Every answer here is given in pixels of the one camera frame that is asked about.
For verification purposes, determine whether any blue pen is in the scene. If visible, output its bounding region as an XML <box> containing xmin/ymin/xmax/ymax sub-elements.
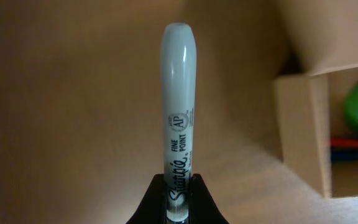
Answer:
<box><xmin>331</xmin><ymin>151</ymin><xmax>358</xmax><ymax>162</ymax></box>

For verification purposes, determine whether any black marker pen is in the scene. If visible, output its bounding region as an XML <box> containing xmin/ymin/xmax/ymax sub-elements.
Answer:
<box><xmin>160</xmin><ymin>22</ymin><xmax>197</xmax><ymax>223</ymax></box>

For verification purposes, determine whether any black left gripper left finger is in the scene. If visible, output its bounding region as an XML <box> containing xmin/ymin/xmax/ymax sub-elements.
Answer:
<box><xmin>127</xmin><ymin>174</ymin><xmax>167</xmax><ymax>224</ymax></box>

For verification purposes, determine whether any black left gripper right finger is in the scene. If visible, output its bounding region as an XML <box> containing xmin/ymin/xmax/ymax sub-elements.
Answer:
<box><xmin>189</xmin><ymin>174</ymin><xmax>229</xmax><ymax>224</ymax></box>

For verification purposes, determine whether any brown cardboard box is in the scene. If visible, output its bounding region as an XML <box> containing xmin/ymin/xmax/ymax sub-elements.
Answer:
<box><xmin>274</xmin><ymin>0</ymin><xmax>358</xmax><ymax>198</ymax></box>

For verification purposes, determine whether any red utility knife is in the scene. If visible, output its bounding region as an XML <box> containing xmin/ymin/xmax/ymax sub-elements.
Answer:
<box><xmin>330</xmin><ymin>138</ymin><xmax>358</xmax><ymax>148</ymax></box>

